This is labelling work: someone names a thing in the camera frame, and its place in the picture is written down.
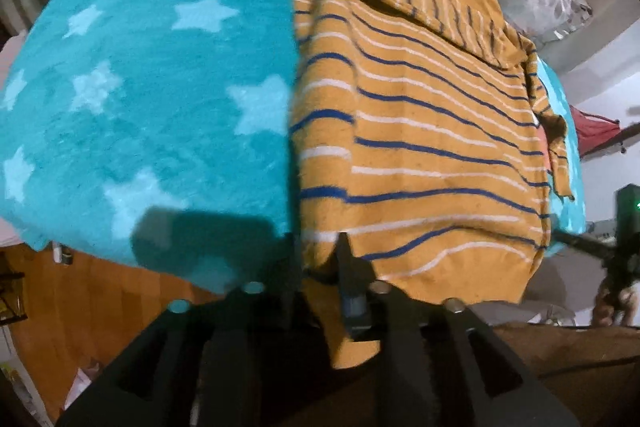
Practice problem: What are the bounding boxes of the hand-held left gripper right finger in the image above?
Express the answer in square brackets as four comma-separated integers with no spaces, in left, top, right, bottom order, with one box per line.
[338,233,582,427]

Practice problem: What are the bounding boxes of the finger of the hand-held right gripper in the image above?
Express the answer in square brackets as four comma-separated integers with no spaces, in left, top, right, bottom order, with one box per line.
[552,230,621,259]

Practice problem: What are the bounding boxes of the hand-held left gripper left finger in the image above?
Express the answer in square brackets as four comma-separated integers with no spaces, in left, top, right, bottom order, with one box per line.
[57,233,332,427]

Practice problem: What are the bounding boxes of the orange striped sweater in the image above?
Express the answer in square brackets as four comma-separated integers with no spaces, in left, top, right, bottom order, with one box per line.
[278,0,576,370]

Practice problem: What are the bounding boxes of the person's right hand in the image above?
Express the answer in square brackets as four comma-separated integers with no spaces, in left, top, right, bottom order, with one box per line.
[592,278,640,329]

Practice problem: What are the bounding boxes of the red cloth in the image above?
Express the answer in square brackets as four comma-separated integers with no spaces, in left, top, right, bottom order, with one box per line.
[569,103,627,158]

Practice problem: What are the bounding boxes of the teal star printed blanket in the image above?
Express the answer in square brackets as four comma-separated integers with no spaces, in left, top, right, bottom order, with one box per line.
[0,0,587,295]

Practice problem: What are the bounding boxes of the white paper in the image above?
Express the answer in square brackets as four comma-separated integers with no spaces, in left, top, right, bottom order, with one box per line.
[64,358,103,409]

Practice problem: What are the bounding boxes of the pink cloth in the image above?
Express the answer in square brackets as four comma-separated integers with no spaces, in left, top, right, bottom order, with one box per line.
[0,33,32,249]

